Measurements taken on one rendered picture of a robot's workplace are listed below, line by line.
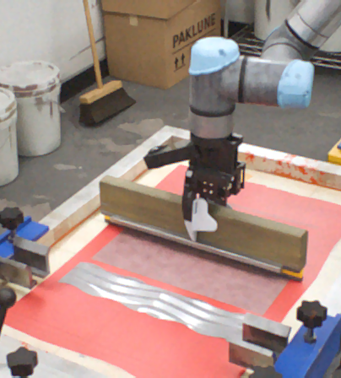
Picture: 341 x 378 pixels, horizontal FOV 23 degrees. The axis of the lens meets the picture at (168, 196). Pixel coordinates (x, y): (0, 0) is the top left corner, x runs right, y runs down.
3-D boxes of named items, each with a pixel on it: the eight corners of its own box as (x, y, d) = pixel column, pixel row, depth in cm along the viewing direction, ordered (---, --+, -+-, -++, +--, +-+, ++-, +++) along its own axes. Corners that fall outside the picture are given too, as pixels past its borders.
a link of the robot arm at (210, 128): (180, 110, 135) (204, 93, 142) (180, 136, 138) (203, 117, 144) (221, 121, 132) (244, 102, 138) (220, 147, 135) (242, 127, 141)
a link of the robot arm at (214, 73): (240, 55, 127) (184, 50, 128) (235, 121, 133) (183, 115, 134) (247, 36, 133) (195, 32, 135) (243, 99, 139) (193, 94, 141)
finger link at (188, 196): (186, 224, 143) (192, 177, 140) (179, 222, 144) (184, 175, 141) (199, 216, 147) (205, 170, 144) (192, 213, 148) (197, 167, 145)
